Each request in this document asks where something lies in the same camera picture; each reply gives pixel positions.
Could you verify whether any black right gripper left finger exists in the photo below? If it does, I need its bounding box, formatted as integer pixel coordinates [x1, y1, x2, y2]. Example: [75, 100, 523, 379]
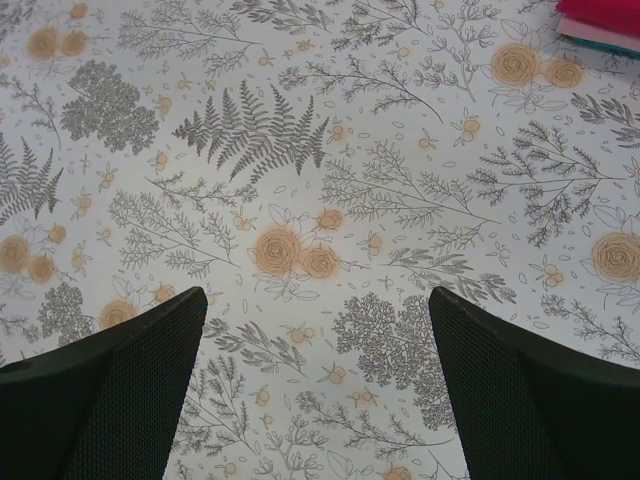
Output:
[1, 287, 207, 479]

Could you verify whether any red folded t shirt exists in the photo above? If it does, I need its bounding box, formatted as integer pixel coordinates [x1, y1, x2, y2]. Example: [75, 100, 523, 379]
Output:
[556, 0, 640, 35]

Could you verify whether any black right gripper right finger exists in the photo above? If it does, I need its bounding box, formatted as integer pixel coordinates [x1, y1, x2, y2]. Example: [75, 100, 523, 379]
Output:
[428, 287, 639, 479]

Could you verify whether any teal folded t shirt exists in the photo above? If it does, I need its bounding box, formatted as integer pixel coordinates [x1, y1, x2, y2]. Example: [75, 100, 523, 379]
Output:
[572, 37, 639, 56]

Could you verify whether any floral patterned table mat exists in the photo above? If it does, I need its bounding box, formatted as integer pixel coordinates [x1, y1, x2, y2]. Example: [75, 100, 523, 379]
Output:
[1, 1, 639, 479]

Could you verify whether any pink folded t shirt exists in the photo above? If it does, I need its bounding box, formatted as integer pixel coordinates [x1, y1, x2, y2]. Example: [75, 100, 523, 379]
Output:
[557, 16, 639, 51]

